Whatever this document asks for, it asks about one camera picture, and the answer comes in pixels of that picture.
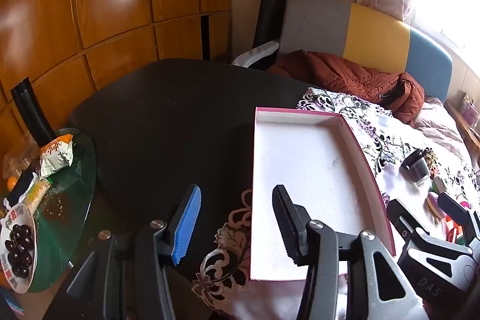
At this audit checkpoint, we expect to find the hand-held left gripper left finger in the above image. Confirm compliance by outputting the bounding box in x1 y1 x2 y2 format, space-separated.
43 184 203 320

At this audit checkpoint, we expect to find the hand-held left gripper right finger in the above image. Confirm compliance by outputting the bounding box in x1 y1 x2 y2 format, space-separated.
272 184 430 320

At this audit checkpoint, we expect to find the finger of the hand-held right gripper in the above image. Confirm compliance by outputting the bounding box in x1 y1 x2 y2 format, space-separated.
437 192 480 251
386 198 432 257

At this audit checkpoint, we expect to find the pink macaron toy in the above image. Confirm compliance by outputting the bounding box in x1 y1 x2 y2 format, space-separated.
426 191 447 219

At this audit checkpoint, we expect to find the green white small bottle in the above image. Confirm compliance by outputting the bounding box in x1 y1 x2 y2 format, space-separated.
431 175 449 193

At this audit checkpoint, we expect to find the small black jar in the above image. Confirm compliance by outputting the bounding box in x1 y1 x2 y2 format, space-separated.
399 148 432 187

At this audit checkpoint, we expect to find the pink rimmed white tray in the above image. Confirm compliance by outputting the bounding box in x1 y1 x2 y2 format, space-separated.
249 107 397 282

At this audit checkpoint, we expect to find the brown pine cone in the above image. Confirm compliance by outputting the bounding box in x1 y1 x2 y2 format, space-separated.
424 148 439 174

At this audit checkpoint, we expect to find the embroidered floral white tablecloth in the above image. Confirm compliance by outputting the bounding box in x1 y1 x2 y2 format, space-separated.
191 87 480 320

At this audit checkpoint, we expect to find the wooden nightstand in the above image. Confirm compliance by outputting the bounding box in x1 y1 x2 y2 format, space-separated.
444 100 480 156

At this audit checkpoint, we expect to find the pink duvet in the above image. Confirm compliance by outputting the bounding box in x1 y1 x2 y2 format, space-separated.
412 97 474 163

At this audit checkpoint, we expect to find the purple box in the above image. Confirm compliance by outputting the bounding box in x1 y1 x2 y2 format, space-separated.
460 92 480 126

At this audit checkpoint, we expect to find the round green glass table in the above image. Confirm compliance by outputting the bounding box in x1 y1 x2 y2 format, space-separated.
0 128 98 294

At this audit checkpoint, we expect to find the rust quilted jacket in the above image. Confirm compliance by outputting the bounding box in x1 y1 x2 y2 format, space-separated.
267 50 425 125

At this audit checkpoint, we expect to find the orange white snack packet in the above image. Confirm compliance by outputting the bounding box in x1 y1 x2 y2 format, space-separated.
39 134 74 180

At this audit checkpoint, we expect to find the yellow snack bar packet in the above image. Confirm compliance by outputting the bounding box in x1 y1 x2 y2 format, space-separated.
22 179 51 212

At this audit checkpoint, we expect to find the printed white plate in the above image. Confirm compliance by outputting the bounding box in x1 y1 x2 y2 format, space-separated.
0 202 37 294

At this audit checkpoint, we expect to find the pile of dark cherries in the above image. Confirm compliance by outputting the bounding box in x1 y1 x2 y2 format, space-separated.
4 223 34 277

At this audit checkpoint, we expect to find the white chair armrest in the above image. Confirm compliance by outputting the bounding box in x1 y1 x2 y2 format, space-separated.
230 40 280 70

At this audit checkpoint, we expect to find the clear plastic bag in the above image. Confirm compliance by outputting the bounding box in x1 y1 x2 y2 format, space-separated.
3 144 38 174

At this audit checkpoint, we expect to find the grey yellow blue headboard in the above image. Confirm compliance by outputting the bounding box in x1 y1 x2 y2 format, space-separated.
279 0 453 103

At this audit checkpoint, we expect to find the black tube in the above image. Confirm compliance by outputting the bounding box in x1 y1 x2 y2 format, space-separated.
10 78 57 148

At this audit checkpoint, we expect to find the black rolled mat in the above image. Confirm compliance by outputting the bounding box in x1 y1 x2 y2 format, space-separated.
253 0 292 51

